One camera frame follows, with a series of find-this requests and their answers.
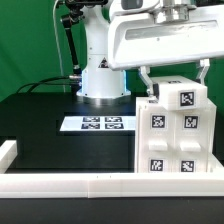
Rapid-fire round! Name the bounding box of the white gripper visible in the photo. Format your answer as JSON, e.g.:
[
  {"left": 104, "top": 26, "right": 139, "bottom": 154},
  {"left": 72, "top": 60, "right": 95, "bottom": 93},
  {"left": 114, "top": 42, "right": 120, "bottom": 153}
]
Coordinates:
[{"left": 108, "top": 5, "right": 224, "bottom": 99}]

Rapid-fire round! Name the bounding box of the white cabinet top block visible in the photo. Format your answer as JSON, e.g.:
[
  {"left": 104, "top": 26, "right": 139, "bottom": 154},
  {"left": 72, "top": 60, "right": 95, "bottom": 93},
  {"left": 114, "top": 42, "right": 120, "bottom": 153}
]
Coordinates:
[{"left": 152, "top": 76, "right": 207, "bottom": 111}]

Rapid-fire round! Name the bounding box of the white cabinet door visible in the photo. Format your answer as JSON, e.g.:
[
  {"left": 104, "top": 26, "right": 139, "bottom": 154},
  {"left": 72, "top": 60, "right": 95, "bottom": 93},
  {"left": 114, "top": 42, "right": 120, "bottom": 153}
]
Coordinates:
[
  {"left": 175, "top": 109, "right": 208, "bottom": 173},
  {"left": 138, "top": 109, "right": 175, "bottom": 173}
]

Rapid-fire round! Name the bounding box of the white cabinet body box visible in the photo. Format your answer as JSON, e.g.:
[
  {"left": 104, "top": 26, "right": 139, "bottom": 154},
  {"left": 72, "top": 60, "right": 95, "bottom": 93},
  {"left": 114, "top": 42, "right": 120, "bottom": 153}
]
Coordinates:
[{"left": 134, "top": 98, "right": 216, "bottom": 173}]

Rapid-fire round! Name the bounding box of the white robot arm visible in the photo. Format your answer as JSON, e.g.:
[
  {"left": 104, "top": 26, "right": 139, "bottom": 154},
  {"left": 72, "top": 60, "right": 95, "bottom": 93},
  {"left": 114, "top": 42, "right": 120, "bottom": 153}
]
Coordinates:
[{"left": 78, "top": 0, "right": 224, "bottom": 104}]

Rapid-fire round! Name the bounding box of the white marker base sheet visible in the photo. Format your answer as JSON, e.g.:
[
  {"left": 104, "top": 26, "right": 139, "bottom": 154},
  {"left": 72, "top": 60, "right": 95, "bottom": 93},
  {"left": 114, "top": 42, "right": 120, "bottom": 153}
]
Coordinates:
[{"left": 60, "top": 116, "right": 136, "bottom": 132}]

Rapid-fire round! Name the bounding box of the black cable bundle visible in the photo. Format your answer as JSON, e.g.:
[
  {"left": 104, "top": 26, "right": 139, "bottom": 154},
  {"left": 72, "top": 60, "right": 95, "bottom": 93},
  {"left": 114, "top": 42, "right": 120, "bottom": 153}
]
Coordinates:
[{"left": 16, "top": 76, "right": 82, "bottom": 94}]

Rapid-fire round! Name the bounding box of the grey thin cable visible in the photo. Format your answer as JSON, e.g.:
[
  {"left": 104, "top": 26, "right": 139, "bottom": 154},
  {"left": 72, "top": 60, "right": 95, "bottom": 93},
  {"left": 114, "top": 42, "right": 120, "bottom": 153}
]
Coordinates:
[{"left": 52, "top": 0, "right": 67, "bottom": 94}]

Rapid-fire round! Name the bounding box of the white U-shaped frame fence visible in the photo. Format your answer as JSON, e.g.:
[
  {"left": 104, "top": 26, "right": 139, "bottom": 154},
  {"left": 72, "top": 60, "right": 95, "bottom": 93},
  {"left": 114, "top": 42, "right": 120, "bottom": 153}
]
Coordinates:
[{"left": 0, "top": 140, "right": 224, "bottom": 198}]

